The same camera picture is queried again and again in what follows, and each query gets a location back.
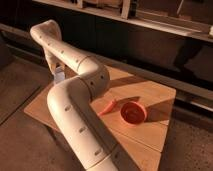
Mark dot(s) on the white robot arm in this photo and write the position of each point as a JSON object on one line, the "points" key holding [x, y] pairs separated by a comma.
{"points": [[69, 103]]}

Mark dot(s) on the orange ceramic cup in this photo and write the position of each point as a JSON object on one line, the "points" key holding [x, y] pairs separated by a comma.
{"points": [[133, 113]]}

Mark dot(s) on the orange carrot-shaped object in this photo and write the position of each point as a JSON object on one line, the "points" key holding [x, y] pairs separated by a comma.
{"points": [[108, 108]]}

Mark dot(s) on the wooden table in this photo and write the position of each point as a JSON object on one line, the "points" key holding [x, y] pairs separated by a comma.
{"points": [[115, 124]]}

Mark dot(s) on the white base block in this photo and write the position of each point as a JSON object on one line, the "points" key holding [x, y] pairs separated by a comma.
{"points": [[59, 75]]}

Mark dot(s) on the long wooden shelf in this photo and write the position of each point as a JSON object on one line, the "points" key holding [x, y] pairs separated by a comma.
{"points": [[162, 23]]}

